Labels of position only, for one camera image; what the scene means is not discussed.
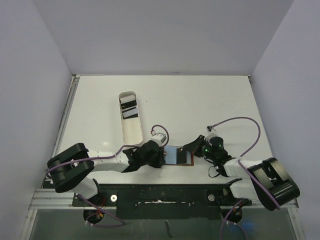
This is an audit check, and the brown leather card holder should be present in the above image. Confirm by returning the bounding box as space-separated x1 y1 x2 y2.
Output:
164 145 194 166

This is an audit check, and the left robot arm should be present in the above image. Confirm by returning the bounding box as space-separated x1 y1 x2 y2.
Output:
46 140 165 206

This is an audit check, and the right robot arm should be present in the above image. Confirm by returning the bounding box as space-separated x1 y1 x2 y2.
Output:
183 135 301 211

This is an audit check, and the grey card in tray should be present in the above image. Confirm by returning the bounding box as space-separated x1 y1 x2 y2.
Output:
122 107 139 119

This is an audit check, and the black card upper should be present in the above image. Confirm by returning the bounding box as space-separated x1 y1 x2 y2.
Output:
120 100 137 110

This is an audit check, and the white card stack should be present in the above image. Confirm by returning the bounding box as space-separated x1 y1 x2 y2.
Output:
119 94 136 104

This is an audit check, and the white oblong tray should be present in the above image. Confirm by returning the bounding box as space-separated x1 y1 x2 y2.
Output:
118 91 143 145

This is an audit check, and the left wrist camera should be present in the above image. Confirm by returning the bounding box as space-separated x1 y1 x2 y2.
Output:
150 133 167 147

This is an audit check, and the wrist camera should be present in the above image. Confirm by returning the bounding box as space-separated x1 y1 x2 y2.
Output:
205 128 217 141
150 133 167 147

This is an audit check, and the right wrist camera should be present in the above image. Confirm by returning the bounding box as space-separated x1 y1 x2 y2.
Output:
205 128 217 141

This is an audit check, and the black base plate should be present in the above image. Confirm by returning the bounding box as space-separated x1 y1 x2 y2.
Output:
72 183 253 221

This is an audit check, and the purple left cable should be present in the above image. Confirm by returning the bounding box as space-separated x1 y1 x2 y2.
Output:
45 124 170 228

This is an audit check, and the aluminium rail frame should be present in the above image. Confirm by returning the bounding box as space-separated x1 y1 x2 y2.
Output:
19 73 81 240

